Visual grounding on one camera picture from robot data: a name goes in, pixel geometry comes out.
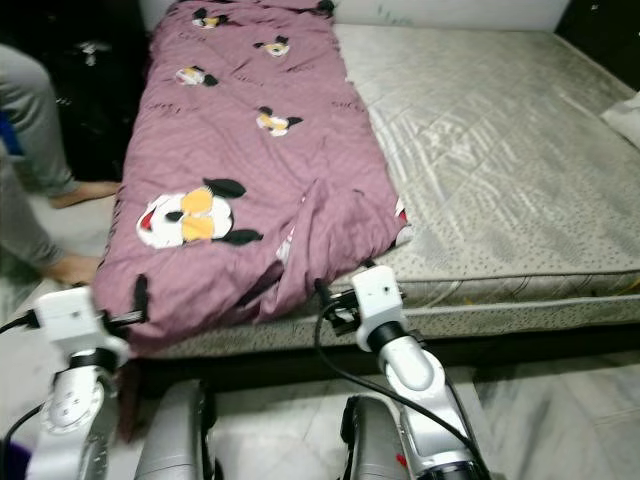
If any grey robot left leg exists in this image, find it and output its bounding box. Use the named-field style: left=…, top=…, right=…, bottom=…
left=135, top=378, right=216, bottom=480

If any grey robot leg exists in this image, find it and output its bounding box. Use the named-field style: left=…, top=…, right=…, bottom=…
left=135, top=378, right=216, bottom=480
left=340, top=395, right=411, bottom=480

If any grey robot right leg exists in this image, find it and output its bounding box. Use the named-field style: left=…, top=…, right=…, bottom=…
left=340, top=395, right=411, bottom=480

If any grey quilted mattress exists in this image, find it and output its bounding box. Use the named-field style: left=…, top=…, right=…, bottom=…
left=150, top=22, right=640, bottom=361

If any mauve cartoon print blanket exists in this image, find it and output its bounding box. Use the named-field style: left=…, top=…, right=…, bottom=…
left=90, top=0, right=413, bottom=351

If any person in striped shirt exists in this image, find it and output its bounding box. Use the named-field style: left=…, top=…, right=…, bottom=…
left=0, top=45, right=123, bottom=286

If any purple waste bin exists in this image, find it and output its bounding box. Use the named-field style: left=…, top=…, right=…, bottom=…
left=0, top=440, right=41, bottom=480

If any cream pillow green tree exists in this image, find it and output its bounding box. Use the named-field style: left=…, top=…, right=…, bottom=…
left=602, top=92, right=640, bottom=151

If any black tufted headboard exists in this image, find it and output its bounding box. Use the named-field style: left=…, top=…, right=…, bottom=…
left=555, top=0, right=640, bottom=91

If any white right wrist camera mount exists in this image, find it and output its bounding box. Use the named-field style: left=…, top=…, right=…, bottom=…
left=350, top=266, right=406, bottom=351

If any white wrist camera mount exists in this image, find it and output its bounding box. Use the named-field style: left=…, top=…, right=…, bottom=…
left=35, top=287, right=129, bottom=369
left=350, top=266, right=406, bottom=351

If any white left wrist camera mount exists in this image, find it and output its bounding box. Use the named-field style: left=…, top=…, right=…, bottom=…
left=35, top=287, right=129, bottom=369

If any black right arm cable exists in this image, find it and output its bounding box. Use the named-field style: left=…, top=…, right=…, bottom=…
left=312, top=305, right=481, bottom=451

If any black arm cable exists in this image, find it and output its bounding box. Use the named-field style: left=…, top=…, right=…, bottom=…
left=0, top=310, right=43, bottom=336
left=312, top=305, right=481, bottom=451

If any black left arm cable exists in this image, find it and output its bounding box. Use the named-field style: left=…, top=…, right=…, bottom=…
left=0, top=310, right=43, bottom=336

